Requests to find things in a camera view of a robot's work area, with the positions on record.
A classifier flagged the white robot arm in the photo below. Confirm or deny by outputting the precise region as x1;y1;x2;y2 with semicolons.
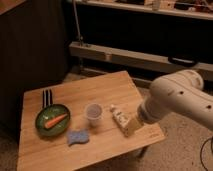
136;69;213;131

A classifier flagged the clear plastic cup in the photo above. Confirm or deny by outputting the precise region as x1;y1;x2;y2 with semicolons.
85;103;103;127

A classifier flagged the blue sponge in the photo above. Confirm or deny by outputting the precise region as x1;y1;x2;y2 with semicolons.
67;130;89;146

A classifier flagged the white tube bottle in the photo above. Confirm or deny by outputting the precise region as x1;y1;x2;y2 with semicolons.
110;105;134;137

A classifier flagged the green frying pan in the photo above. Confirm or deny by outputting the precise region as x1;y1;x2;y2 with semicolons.
35;89;71;137

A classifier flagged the upper shelf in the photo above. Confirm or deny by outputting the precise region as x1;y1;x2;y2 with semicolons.
75;0;213;21

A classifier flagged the black handle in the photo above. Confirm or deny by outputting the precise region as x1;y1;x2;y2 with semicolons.
168;57;198;67

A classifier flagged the grey metal rail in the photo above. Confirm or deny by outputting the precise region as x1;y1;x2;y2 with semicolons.
68;41;213;81

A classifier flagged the orange carrot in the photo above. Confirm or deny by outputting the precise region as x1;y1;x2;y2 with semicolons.
44;114;67;129

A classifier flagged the wooden table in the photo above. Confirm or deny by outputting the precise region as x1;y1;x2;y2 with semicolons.
17;71;165;171

